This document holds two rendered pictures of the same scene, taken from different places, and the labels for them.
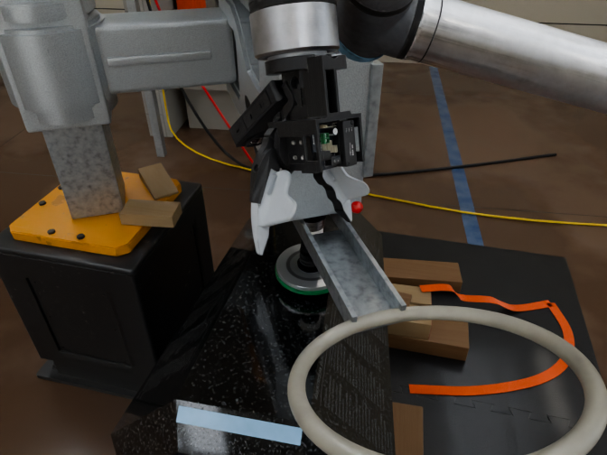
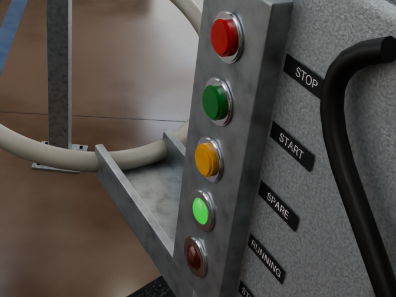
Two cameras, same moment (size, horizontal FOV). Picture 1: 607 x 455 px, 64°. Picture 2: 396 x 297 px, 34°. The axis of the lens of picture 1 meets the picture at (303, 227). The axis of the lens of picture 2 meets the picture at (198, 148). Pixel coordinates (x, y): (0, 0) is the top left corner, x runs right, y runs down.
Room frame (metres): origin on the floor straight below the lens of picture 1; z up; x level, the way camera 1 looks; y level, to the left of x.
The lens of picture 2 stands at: (1.50, -0.29, 1.64)
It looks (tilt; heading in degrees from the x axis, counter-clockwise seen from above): 34 degrees down; 164
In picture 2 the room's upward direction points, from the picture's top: 8 degrees clockwise
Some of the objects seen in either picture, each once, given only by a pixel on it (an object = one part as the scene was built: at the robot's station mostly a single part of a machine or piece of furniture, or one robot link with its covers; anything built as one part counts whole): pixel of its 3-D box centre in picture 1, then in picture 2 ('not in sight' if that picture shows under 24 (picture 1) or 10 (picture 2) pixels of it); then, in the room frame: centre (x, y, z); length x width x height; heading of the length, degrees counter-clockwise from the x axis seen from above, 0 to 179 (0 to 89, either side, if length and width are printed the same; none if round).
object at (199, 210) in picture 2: not in sight; (203, 210); (1.10, -0.16, 1.30); 0.02 x 0.01 x 0.02; 17
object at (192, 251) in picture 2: not in sight; (195, 256); (1.10, -0.16, 1.25); 0.02 x 0.01 x 0.02; 17
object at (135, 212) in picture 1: (151, 213); not in sight; (1.49, 0.57, 0.81); 0.20 x 0.10 x 0.05; 84
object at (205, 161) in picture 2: not in sight; (207, 159); (1.10, -0.17, 1.35); 0.03 x 0.01 x 0.03; 17
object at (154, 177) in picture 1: (157, 181); not in sight; (1.72, 0.60, 0.80); 0.20 x 0.10 x 0.05; 32
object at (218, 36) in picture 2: not in sight; (225, 37); (1.10, -0.17, 1.45); 0.03 x 0.01 x 0.03; 17
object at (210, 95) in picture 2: not in sight; (215, 102); (1.10, -0.17, 1.40); 0.03 x 0.01 x 0.03; 17
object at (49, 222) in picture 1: (100, 206); not in sight; (1.59, 0.80, 0.76); 0.49 x 0.49 x 0.05; 76
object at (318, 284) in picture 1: (311, 265); not in sight; (1.13, -0.02, 0.85); 0.21 x 0.21 x 0.01
